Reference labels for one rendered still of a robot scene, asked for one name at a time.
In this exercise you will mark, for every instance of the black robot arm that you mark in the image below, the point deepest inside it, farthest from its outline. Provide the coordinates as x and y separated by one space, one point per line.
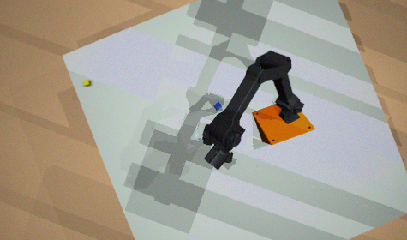
225 131

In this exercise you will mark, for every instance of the small blue cube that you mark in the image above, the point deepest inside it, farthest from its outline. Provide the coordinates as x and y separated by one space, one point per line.
217 106

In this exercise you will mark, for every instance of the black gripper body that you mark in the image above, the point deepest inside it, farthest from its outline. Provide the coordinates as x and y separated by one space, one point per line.
229 159

